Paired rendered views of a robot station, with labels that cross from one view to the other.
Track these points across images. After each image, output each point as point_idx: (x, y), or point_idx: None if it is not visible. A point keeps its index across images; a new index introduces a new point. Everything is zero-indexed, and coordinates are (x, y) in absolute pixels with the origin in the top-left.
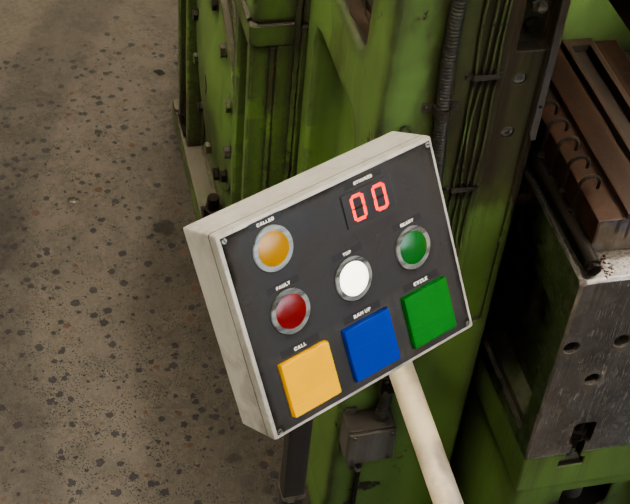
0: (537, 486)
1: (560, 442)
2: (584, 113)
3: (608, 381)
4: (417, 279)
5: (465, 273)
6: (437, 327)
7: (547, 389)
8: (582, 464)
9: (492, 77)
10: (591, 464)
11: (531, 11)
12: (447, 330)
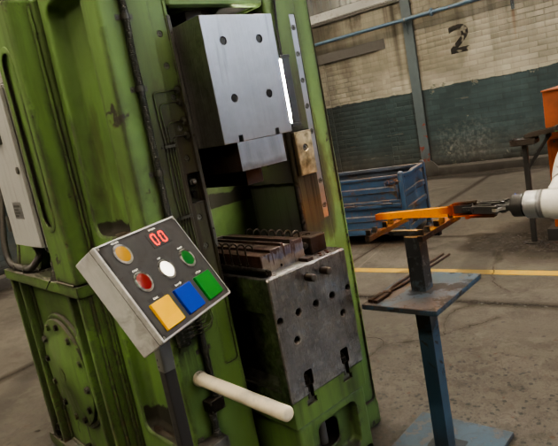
0: (306, 423)
1: (302, 387)
2: (233, 245)
3: (304, 339)
4: (196, 271)
5: (220, 330)
6: (215, 289)
7: (282, 352)
8: (318, 401)
9: (188, 216)
10: (321, 399)
11: (190, 188)
12: (220, 291)
